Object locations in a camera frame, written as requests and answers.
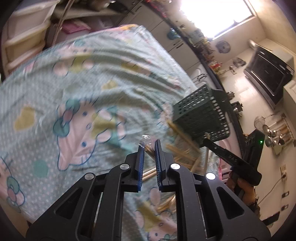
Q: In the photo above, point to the person's right hand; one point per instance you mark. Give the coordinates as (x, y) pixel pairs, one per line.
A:
(249, 197)

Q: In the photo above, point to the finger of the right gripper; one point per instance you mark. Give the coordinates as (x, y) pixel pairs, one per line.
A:
(226, 155)

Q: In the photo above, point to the wooden chopstick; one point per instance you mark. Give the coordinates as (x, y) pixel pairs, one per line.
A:
(147, 143)

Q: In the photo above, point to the wire mesh strainer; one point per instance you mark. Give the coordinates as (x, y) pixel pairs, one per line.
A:
(259, 122)

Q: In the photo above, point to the black range hood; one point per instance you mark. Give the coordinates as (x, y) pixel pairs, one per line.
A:
(269, 74)

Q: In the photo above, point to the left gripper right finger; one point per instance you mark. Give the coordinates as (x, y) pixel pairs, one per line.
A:
(163, 161)

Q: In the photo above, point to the cartoon print tablecloth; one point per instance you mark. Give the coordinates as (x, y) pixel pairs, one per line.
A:
(69, 118)

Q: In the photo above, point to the white lower cabinets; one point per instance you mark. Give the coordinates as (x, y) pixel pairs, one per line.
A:
(170, 41)

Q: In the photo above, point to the dark green utensil basket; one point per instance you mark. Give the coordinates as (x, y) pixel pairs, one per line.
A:
(203, 112)

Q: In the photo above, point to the wall exhaust fan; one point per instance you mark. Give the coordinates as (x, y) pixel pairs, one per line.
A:
(223, 47)

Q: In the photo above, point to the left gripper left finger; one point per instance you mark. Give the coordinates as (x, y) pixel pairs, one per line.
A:
(133, 180)

